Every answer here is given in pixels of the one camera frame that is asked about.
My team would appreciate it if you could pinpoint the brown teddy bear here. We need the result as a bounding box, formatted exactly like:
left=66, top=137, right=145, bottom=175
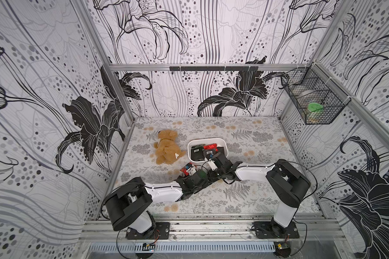
left=154, top=129, right=186, bottom=165

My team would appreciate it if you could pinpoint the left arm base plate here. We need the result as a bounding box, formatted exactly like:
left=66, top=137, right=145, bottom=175
left=126, top=222, right=170, bottom=241

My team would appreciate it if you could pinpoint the white plastic storage box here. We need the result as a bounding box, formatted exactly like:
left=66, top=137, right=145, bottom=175
left=187, top=138, right=229, bottom=163

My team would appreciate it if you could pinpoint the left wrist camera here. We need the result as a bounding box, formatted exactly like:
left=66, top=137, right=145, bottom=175
left=186, top=165, right=197, bottom=175

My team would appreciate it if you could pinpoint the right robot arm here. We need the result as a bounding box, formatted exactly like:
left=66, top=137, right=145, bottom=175
left=209, top=153, right=311, bottom=229

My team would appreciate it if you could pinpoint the green lid cup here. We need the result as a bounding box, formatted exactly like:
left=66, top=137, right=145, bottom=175
left=306, top=103, right=324, bottom=123

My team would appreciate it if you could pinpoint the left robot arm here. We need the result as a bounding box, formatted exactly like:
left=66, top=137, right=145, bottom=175
left=103, top=170, right=214, bottom=234

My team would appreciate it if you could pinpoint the black tea bag pile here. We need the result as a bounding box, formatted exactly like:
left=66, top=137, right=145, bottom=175
left=190, top=144, right=205, bottom=161

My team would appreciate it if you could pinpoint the black wire basket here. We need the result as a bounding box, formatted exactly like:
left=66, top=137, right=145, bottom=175
left=281, top=68, right=351, bottom=125

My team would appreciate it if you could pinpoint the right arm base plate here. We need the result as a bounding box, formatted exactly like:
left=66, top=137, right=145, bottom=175
left=251, top=221, right=300, bottom=240

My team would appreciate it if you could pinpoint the red foil tea bag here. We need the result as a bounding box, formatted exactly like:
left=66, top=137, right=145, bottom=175
left=180, top=163, right=193, bottom=177
left=203, top=143, right=218, bottom=152

